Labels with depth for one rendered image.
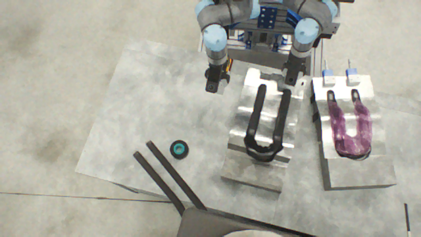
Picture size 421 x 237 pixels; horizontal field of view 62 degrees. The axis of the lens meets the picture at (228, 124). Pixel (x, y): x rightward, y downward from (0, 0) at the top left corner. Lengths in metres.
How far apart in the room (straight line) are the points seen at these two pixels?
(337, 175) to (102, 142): 1.02
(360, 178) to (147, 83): 1.02
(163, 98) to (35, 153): 1.31
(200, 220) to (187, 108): 1.34
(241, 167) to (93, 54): 1.72
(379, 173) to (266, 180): 0.45
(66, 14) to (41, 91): 0.65
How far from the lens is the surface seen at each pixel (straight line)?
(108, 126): 1.66
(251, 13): 1.26
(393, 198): 1.63
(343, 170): 1.46
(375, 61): 2.80
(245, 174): 1.44
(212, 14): 1.24
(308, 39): 1.25
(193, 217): 0.28
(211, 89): 1.32
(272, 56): 2.39
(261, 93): 1.53
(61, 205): 2.55
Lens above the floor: 2.28
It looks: 72 degrees down
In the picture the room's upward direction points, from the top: 3 degrees counter-clockwise
